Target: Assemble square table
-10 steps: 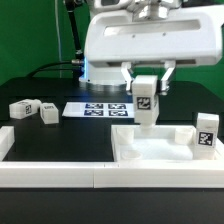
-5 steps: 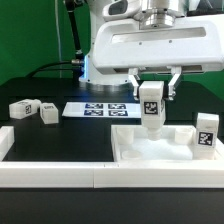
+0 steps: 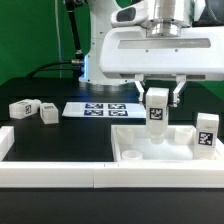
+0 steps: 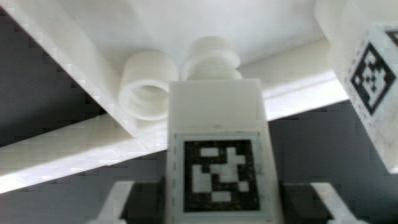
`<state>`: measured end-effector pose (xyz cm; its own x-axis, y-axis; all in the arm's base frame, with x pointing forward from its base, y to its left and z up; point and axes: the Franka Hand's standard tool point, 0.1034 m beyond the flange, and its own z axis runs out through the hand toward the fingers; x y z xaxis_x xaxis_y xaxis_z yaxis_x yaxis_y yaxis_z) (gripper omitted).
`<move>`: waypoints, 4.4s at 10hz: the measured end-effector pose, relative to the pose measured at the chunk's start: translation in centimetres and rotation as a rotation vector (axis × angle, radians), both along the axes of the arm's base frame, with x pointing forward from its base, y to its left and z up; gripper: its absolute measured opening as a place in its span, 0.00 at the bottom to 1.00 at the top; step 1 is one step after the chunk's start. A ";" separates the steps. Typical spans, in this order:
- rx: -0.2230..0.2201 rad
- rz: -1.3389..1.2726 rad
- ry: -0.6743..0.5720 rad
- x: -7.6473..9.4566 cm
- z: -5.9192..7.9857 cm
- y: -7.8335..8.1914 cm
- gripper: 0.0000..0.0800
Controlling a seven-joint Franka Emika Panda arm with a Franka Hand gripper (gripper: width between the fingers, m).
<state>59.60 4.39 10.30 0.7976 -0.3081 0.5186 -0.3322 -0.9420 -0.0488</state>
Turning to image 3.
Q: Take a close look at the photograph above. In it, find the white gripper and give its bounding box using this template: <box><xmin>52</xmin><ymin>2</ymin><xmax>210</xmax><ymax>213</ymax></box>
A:
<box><xmin>99</xmin><ymin>26</ymin><xmax>224</xmax><ymax>107</ymax></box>

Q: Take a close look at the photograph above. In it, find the white square table top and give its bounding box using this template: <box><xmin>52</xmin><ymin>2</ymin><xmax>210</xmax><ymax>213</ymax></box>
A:
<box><xmin>110</xmin><ymin>124</ymin><xmax>224</xmax><ymax>163</ymax></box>

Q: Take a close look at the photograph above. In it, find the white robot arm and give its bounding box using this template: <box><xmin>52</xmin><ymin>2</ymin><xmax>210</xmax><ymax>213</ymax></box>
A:
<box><xmin>82</xmin><ymin>0</ymin><xmax>224</xmax><ymax>106</ymax></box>

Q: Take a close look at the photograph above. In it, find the white sheet with markers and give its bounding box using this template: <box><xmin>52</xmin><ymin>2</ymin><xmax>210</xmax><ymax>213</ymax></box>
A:
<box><xmin>62</xmin><ymin>102</ymin><xmax>146</xmax><ymax>118</ymax></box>

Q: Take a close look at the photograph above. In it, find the white U-shaped obstacle fence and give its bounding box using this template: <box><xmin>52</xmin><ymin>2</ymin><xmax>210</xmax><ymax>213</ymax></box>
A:
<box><xmin>0</xmin><ymin>126</ymin><xmax>224</xmax><ymax>188</ymax></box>

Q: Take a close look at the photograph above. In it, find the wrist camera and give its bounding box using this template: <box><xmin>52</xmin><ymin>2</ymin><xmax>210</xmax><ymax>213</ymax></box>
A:
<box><xmin>111</xmin><ymin>0</ymin><xmax>149</xmax><ymax>27</ymax></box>

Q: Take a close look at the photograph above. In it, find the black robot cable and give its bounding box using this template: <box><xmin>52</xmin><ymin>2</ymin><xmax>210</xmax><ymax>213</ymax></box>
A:
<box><xmin>25</xmin><ymin>0</ymin><xmax>86</xmax><ymax>79</ymax></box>

